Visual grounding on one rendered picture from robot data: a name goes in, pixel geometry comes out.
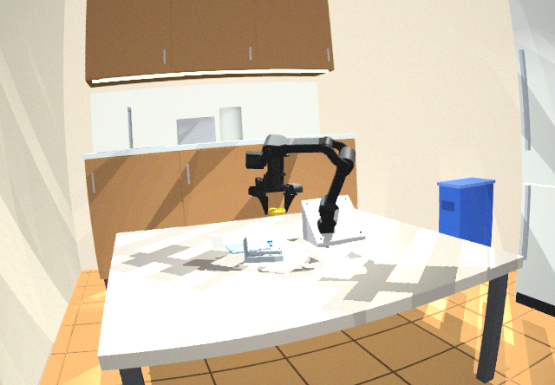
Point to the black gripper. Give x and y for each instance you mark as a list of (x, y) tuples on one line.
[(275, 184)]

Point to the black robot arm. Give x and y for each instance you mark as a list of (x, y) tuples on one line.
[(277, 146)]

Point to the yellow plate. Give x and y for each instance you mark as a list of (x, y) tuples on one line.
[(276, 211)]

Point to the grey cylinder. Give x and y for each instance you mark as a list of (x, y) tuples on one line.
[(216, 241)]

